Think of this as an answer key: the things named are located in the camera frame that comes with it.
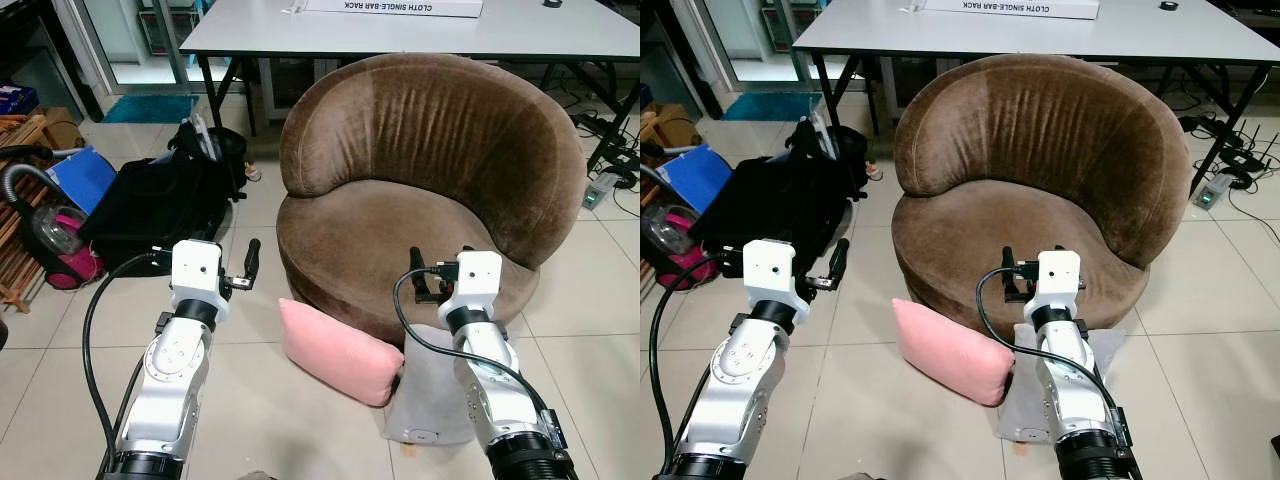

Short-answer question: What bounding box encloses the wooden slat rack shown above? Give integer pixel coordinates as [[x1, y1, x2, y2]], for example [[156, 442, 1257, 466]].
[[0, 114, 63, 313]]

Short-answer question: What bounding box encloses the pink and black vacuum cleaner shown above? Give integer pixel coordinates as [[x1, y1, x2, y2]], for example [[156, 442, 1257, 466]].
[[0, 145, 107, 292], [640, 160, 713, 292]]

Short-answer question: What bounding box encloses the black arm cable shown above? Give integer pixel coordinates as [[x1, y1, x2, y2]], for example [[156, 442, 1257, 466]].
[[976, 266, 1123, 433], [392, 265, 553, 443], [649, 254, 748, 477], [81, 249, 174, 479]]

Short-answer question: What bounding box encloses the grey table with black legs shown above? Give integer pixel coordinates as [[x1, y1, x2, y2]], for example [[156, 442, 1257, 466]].
[[180, 0, 641, 176], [792, 0, 1280, 196]]

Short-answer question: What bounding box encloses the blue folder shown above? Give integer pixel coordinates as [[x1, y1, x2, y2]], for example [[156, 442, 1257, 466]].
[[44, 146, 120, 215], [655, 142, 734, 214]]

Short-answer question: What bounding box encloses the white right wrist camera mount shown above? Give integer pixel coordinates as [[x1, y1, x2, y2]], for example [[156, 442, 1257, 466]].
[[1035, 250, 1084, 312], [440, 250, 504, 312]]

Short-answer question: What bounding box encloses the blue door mat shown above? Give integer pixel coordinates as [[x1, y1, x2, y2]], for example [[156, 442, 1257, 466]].
[[102, 94, 200, 126], [721, 91, 824, 124]]

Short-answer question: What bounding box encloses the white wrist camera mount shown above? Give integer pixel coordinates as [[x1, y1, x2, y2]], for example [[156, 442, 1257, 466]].
[[1035, 250, 1084, 312], [440, 250, 504, 312], [169, 240, 230, 307], [742, 239, 810, 307]]

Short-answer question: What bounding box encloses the black bag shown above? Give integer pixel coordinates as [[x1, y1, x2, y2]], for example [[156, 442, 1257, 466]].
[[690, 116, 870, 278], [80, 118, 248, 278]]

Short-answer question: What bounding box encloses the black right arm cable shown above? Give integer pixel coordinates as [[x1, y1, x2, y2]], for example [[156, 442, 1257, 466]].
[[392, 265, 553, 443], [976, 266, 1123, 433]]

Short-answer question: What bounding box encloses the glass door with metal frame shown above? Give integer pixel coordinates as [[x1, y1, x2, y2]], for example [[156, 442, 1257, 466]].
[[55, 0, 263, 97], [668, 0, 863, 97]]

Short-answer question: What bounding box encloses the blue printed box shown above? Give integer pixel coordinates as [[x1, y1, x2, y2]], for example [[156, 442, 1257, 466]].
[[0, 84, 40, 117]]

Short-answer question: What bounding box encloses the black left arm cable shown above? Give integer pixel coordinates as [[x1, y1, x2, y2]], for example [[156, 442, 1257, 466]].
[[81, 249, 174, 479], [649, 254, 748, 477]]

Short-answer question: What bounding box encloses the pink pillow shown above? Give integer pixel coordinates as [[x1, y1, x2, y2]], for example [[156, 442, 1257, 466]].
[[892, 298, 1017, 408], [278, 298, 406, 408]]

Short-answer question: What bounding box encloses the brown cardboard box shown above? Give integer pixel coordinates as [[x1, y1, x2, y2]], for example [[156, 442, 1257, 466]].
[[38, 106, 87, 152], [640, 102, 703, 150]]

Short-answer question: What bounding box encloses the grey power adapter green light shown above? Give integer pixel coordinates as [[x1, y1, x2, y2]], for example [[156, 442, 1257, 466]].
[[1191, 169, 1237, 212], [582, 171, 622, 212]]

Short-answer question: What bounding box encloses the grey pillow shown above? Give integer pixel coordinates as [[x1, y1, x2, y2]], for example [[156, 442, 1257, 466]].
[[995, 322, 1127, 447], [382, 322, 483, 447]]

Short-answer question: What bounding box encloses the brown round velvet sofa chair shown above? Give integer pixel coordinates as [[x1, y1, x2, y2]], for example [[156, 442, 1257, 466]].
[[277, 52, 587, 347], [892, 52, 1194, 329]]

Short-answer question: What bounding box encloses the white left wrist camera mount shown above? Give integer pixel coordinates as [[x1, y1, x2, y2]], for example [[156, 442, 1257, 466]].
[[742, 239, 810, 307], [169, 240, 230, 307]]

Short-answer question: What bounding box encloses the white cloth rack carton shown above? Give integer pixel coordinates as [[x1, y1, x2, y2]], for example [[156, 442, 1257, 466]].
[[282, 0, 486, 20], [900, 0, 1102, 22]]

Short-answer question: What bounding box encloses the black router with antennas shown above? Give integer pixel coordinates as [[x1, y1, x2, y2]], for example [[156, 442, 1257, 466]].
[[598, 135, 641, 179], [1214, 132, 1278, 178]]

